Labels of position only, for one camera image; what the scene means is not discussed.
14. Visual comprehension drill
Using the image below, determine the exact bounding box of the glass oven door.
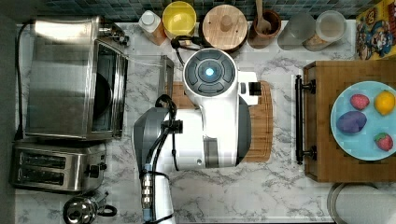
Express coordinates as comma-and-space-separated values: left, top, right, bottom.
128, 55, 174, 98

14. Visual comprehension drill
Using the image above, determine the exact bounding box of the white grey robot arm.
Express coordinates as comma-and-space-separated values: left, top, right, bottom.
133, 49, 258, 224

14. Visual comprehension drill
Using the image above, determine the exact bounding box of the stainless steel toaster oven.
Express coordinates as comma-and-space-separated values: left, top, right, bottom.
26, 16, 129, 141

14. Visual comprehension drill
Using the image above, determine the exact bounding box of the bamboo cutting board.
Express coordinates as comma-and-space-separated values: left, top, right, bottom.
172, 81, 274, 169

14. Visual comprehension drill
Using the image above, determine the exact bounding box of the round wooden lid jar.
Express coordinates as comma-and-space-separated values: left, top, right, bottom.
201, 5, 248, 52

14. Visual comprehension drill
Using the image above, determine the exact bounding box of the brown wooden utensil cup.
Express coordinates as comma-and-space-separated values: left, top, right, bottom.
247, 8, 282, 49

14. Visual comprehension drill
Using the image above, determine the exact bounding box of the yellow mug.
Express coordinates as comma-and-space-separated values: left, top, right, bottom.
162, 1, 197, 39

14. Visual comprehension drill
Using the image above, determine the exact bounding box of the white cap juice bottle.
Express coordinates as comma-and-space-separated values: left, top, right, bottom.
138, 10, 167, 46

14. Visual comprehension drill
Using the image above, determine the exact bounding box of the wooden spoon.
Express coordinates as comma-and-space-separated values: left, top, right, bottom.
255, 0, 272, 34

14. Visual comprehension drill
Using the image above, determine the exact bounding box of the purple plum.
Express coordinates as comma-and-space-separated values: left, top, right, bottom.
336, 111, 367, 133

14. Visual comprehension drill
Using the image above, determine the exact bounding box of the stainless steel two-slot toaster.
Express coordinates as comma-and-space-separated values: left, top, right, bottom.
9, 141, 106, 193

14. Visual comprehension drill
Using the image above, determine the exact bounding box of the shiny steel kettle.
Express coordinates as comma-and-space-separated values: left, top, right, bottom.
63, 190, 118, 224

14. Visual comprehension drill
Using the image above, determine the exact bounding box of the clear glass storage jar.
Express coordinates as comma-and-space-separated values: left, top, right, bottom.
303, 10, 347, 51

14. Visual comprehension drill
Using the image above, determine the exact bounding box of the upper red strawberry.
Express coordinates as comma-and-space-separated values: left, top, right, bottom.
349, 94, 370, 110

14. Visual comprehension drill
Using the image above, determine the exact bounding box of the red strawberry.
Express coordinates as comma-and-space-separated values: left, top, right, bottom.
349, 94, 370, 110
374, 133, 393, 151

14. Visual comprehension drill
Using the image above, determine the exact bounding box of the light blue plate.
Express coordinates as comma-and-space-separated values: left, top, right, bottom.
330, 81, 396, 161

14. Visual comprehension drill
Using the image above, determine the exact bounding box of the yellow lemon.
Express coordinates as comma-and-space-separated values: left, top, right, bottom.
375, 91, 395, 116

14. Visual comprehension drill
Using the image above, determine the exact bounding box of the lower red strawberry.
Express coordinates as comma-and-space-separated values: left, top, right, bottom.
374, 133, 393, 151

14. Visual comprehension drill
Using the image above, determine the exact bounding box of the colourful cereal box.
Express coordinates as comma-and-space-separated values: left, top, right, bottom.
355, 0, 396, 60

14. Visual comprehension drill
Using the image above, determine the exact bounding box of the wooden tray with black handle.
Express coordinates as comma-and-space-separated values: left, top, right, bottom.
295, 60, 396, 183

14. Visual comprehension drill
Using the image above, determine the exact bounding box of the black oven power cord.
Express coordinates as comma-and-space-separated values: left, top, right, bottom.
14, 21, 35, 141

